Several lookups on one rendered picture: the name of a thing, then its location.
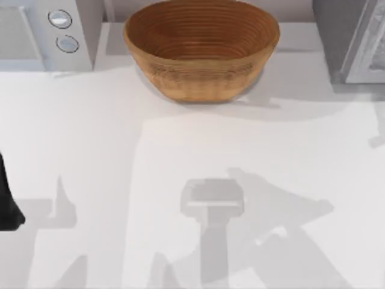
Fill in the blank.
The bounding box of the pale microwave oven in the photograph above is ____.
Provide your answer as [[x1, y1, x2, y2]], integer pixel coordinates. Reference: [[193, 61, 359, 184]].
[[0, 0, 106, 72]]

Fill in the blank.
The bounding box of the brown woven basket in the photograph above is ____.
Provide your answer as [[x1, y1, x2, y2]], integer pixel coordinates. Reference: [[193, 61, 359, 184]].
[[122, 0, 281, 105]]

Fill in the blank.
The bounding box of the round microwave knob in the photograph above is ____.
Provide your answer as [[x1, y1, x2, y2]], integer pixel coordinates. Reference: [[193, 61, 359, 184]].
[[55, 34, 81, 54], [48, 9, 73, 30]]

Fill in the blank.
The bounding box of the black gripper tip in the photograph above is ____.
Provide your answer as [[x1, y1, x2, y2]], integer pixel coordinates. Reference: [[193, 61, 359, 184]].
[[0, 154, 26, 232]]

